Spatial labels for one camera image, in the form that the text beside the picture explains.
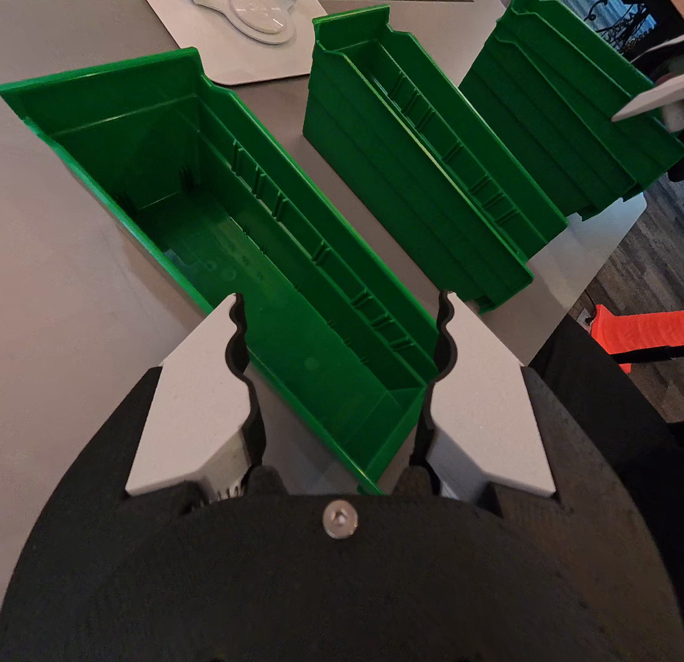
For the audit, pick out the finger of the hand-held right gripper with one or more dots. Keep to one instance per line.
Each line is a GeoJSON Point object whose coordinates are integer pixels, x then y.
{"type": "Point", "coordinates": [674, 119]}
{"type": "Point", "coordinates": [652, 103]}

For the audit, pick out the orange traffic cone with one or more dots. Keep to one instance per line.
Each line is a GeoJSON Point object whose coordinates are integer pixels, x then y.
{"type": "Point", "coordinates": [630, 333]}

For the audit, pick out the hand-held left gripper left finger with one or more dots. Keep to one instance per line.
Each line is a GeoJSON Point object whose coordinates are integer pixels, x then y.
{"type": "Point", "coordinates": [197, 416]}

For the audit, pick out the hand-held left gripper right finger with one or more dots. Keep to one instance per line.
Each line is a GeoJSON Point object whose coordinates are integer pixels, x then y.
{"type": "Point", "coordinates": [486, 416]}

